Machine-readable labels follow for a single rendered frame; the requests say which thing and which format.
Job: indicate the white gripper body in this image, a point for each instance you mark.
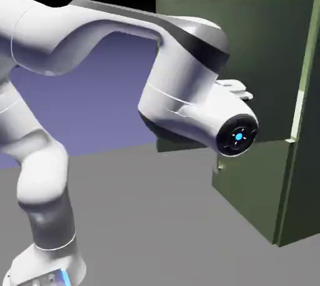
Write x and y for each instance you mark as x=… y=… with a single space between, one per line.
x=237 y=87

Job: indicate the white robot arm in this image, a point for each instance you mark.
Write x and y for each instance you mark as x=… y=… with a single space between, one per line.
x=175 y=75

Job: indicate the green cabinet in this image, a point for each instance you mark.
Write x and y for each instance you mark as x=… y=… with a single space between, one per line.
x=308 y=140

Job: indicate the small green cabinet door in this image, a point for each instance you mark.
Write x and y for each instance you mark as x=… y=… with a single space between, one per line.
x=252 y=191

